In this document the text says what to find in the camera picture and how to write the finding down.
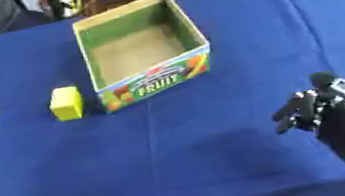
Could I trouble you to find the tan cardboard box green inside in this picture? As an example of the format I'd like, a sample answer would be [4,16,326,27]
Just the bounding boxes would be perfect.
[67,0,220,118]

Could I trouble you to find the yellow rectangular block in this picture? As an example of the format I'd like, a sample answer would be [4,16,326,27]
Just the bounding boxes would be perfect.
[44,83,88,124]

